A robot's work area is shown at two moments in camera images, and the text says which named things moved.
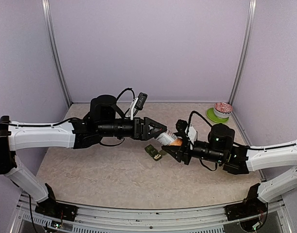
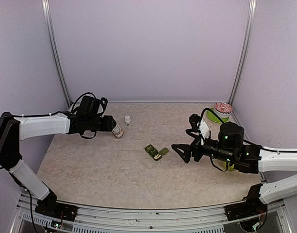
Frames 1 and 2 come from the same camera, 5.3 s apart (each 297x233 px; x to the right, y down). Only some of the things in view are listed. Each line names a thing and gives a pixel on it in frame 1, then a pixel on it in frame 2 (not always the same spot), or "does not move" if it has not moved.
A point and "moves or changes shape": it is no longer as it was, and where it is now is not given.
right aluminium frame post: (251, 20) does not move
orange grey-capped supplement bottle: (170, 138) moves or changes shape
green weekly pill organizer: (156, 155) does not move
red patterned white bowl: (222, 110) does not move
